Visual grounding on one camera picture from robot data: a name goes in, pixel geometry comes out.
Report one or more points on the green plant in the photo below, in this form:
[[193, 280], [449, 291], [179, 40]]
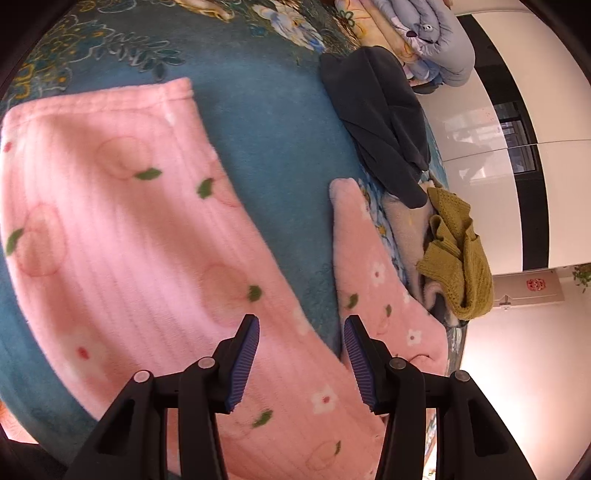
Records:
[[582, 277]]

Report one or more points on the folded floral quilt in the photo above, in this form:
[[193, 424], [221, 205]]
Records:
[[364, 23]]

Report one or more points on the white glossy wardrobe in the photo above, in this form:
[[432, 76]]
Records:
[[480, 184]]

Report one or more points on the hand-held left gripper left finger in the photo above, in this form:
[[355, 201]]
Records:
[[242, 364]]

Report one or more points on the beige fleece garment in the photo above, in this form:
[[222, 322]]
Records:
[[408, 230]]

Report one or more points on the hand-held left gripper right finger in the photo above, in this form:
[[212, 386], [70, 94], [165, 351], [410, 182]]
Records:
[[358, 360]]

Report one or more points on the dark grey garment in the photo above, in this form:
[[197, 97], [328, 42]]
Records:
[[378, 120]]

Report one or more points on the red paper decoration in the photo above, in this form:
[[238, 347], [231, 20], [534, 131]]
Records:
[[535, 284]]

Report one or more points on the white air conditioner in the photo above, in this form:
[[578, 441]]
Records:
[[512, 290]]

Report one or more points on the mustard yellow garment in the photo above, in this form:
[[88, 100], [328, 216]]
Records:
[[466, 267]]

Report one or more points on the pink fleece pajama pants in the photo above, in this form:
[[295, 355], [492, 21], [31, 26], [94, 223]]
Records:
[[138, 230]]

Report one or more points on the folded light blue quilt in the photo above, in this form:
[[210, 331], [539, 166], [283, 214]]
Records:
[[443, 41]]

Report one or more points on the blue floral blanket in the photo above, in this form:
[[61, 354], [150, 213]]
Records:
[[268, 138]]

